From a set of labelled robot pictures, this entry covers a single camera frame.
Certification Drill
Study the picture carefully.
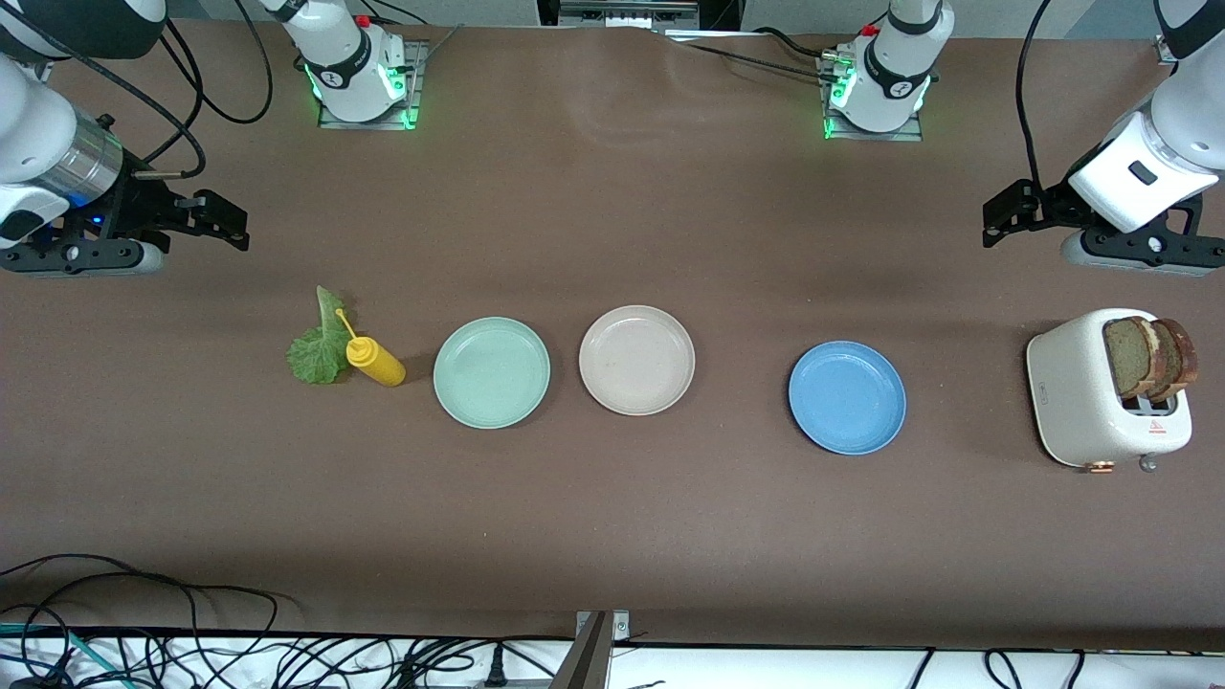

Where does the aluminium extrusion bar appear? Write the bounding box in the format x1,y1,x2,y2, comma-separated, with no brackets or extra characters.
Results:
558,0,700,30

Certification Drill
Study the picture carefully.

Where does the brown bread slice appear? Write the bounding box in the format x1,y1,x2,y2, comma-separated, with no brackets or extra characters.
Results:
1102,317,1164,400
1148,318,1198,403

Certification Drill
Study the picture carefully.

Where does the teal cable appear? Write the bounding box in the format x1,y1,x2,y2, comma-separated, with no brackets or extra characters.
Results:
0,622,130,689

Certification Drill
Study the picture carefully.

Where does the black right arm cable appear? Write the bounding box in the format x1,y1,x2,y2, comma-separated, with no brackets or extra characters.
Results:
86,0,275,183

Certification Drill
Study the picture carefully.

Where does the yellow mustard squeeze bottle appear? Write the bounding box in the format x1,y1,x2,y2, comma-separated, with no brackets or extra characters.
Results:
335,308,407,388

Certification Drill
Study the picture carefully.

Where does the small metal bracket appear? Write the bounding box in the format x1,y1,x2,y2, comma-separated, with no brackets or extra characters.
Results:
574,610,631,644

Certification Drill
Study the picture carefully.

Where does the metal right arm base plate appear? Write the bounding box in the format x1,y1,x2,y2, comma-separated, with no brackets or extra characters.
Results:
318,40,423,131

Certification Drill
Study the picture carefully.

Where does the beige round plate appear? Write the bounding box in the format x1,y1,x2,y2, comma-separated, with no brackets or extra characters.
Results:
578,305,697,417

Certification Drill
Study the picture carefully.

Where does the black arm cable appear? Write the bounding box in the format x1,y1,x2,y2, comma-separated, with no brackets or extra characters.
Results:
1014,0,1054,188
86,0,275,183

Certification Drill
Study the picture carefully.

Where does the cream white toaster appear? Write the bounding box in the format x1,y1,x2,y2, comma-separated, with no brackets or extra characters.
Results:
1026,307,1193,475

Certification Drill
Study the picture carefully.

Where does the green round plate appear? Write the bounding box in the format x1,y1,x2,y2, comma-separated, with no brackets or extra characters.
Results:
433,317,552,430

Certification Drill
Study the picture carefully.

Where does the black braided cable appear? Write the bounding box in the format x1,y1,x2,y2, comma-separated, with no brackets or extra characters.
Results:
670,38,843,82

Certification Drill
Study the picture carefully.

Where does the grey metal post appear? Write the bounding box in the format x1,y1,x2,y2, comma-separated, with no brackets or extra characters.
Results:
550,612,613,689

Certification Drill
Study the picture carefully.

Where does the green lettuce leaf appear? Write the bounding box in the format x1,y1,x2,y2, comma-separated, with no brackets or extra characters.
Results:
286,285,353,386

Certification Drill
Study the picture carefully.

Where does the long black cable loop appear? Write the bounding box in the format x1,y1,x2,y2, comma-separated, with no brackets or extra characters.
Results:
0,553,288,689

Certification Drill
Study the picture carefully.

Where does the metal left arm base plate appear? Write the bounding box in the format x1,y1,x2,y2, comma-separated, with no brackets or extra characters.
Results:
825,53,925,143

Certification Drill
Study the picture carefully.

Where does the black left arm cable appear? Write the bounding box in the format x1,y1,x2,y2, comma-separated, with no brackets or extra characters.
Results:
1014,0,1054,188

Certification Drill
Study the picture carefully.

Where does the blue round plate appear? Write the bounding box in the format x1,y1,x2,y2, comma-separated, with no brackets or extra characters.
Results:
788,341,907,456

